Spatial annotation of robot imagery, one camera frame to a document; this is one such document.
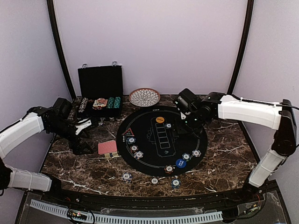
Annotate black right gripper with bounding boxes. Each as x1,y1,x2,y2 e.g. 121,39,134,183
171,110,207,137

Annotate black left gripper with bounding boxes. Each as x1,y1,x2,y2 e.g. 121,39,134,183
48,119,94,155

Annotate orange big blind button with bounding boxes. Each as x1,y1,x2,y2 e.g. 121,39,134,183
156,117,165,124

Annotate red playing card deck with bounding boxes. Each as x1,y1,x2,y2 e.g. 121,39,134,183
98,140,117,155

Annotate blue small blind button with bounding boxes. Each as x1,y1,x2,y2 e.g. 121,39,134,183
176,159,186,168

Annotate blue green chip stack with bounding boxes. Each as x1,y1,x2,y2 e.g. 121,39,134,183
171,178,181,189

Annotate blue tan chip stack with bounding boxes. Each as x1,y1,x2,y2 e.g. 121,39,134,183
121,172,132,182

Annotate brown white chip stack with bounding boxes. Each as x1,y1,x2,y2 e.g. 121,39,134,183
151,177,159,185

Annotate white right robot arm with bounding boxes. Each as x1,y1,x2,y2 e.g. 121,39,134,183
174,89,298,203

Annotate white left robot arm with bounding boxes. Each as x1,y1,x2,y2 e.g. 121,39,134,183
0,107,93,203

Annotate blue tan chip row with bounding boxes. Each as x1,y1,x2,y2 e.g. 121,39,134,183
78,98,88,113

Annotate cards in case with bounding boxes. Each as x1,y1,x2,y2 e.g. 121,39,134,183
93,98,108,108

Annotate green chip row left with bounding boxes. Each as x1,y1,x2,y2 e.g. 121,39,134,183
107,97,114,109

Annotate green chip row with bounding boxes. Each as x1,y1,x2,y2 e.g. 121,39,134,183
107,97,114,109
113,97,121,109

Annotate black poker chip case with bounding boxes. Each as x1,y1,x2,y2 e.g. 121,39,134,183
77,65,123,119

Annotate green chip row right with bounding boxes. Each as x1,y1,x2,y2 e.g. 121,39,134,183
113,97,121,109

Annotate triangular all in button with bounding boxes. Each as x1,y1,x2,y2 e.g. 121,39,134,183
122,128,134,137

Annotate round black poker mat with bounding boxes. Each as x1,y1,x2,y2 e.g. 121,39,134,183
116,106,208,176

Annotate patterned ceramic plate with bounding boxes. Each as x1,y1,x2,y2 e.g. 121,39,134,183
128,88,160,107

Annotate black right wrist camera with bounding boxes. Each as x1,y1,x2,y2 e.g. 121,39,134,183
173,88,198,112

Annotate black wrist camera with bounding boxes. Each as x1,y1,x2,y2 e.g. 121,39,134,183
173,88,198,112
53,98,72,119

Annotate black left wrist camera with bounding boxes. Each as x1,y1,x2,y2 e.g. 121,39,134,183
53,98,72,119

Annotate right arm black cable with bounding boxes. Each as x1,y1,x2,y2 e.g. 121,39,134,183
231,95,299,109

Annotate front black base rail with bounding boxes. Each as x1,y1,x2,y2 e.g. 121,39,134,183
46,184,278,213

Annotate black corner frame post right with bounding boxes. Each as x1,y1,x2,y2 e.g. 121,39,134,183
227,0,254,95

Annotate black corner frame post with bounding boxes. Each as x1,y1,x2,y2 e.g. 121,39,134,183
227,0,254,95
46,0,76,100

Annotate white cable tray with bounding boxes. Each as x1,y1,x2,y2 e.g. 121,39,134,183
29,199,223,224

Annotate black corner frame post left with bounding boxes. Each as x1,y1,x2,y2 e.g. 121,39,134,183
46,0,76,100

